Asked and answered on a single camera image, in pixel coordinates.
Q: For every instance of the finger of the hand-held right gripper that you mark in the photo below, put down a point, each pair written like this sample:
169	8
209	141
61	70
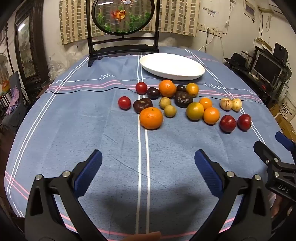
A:
285	140
264	151

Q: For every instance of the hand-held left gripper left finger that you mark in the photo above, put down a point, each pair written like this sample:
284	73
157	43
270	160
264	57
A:
89	170

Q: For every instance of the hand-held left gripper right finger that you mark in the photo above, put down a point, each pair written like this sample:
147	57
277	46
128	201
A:
208	171

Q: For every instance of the red plum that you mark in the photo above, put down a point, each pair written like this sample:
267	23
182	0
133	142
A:
244	122
227	123

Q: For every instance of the plain cream pepino melon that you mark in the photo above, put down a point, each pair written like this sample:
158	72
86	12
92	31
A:
237	104

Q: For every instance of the medium orange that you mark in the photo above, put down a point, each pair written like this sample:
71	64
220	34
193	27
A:
211	115

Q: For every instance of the greenish orange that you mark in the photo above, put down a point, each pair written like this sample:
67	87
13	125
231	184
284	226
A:
195	111

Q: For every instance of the striped cream pepino melon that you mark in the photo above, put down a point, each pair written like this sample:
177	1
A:
226	104

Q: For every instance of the small orange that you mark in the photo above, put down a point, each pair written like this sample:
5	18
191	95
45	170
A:
205	102

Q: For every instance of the small yellow-green fruit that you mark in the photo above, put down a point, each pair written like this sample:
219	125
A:
165	102
170	111

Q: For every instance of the large dark purple fruit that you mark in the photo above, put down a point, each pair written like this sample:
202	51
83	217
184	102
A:
183	99

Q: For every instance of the red tomato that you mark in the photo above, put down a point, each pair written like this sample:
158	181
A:
141	88
124	102

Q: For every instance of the large orange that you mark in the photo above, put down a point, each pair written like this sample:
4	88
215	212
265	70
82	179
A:
167	88
151	118

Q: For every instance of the yellow-orange tangerine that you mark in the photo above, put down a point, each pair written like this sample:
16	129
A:
192	89

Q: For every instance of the dark purple passion fruit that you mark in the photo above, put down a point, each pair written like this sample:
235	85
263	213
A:
142	104
153	93

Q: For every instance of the small dark purple fruit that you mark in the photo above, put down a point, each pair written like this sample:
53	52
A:
181	88

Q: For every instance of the white oval plate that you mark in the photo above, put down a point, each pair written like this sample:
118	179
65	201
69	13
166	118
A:
171	66

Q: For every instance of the person's right hand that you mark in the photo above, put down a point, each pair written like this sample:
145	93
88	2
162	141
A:
275	207

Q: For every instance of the white bucket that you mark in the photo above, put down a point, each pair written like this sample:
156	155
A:
288	106

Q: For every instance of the blue striped tablecloth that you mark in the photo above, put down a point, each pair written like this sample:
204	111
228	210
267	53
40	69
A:
92	129

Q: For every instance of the black desk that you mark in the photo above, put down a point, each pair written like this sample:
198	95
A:
256	85

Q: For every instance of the computer monitor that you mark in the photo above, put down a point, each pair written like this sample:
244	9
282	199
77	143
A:
266	67

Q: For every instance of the black speaker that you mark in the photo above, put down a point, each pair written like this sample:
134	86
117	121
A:
280	52

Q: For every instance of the black hat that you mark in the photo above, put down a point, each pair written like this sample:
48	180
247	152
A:
237	59

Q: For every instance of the cardboard box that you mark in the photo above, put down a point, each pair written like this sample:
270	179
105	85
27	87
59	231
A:
263	44

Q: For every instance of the chair with purple cloth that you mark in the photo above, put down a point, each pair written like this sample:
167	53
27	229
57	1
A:
13	102

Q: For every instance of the dark wooden cabinet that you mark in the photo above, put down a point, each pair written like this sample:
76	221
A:
27	53

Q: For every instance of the round goldfish screen black stand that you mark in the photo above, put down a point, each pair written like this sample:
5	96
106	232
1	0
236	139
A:
122	16

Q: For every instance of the checked beige curtain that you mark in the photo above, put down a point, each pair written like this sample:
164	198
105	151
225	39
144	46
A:
178	16

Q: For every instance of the white wall socket strip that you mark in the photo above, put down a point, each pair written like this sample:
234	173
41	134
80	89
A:
214	31

